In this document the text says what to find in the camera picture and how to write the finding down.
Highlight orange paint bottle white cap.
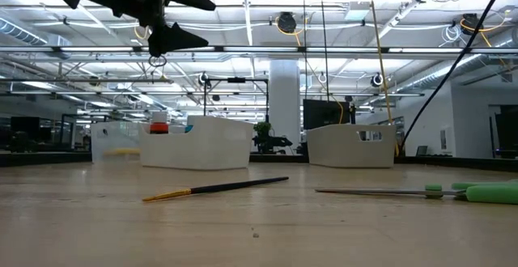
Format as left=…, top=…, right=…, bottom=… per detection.
left=149, top=111, right=170, bottom=135

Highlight black paintbrush gold ferrule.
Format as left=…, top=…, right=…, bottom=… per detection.
left=141, top=176, right=290, bottom=203

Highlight green handled scissors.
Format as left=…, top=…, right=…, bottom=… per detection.
left=315, top=179, right=518, bottom=206

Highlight white building column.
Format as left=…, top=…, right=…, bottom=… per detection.
left=268, top=59, right=303, bottom=149

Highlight white plastic bin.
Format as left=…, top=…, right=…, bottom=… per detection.
left=138, top=115, right=255, bottom=172

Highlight clear plastic bin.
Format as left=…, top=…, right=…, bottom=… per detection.
left=90, top=120, right=142, bottom=164

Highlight background green potted plant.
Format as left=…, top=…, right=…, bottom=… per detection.
left=253, top=121, right=274, bottom=138

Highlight black background screen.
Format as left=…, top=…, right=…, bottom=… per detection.
left=302, top=98, right=352, bottom=131

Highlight dark background monitor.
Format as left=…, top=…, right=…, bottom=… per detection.
left=9, top=116, right=42, bottom=153

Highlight grey plastic bin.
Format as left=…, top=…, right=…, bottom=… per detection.
left=306, top=123, right=398, bottom=169

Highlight black hanging ring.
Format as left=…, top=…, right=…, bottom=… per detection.
left=147, top=53, right=168, bottom=69

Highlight background black station frame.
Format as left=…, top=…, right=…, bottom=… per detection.
left=202, top=75, right=271, bottom=125

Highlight black ceiling cable reel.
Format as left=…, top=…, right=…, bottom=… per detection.
left=460, top=13, right=482, bottom=36
left=276, top=11, right=299, bottom=34

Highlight black coiled hanging cable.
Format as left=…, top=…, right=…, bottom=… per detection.
left=317, top=0, right=331, bottom=103

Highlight black aluminium table frame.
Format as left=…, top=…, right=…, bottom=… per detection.
left=0, top=150, right=518, bottom=174

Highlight yellow hanging cable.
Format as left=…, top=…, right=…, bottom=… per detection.
left=366, top=0, right=401, bottom=158

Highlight black diagonal cable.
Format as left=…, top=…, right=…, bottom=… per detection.
left=399, top=0, right=513, bottom=151

